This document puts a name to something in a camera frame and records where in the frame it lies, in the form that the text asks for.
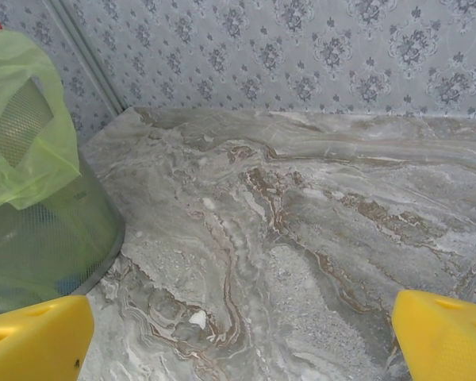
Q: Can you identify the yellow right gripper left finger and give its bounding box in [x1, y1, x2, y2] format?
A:
[0, 294, 95, 381]

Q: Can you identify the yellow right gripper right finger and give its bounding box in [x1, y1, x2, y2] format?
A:
[391, 289, 476, 381]

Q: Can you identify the grey mesh waste bin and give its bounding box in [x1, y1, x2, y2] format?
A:
[0, 75, 127, 317]

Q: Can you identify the aluminium frame post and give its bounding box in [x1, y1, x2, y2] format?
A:
[49, 0, 127, 114]

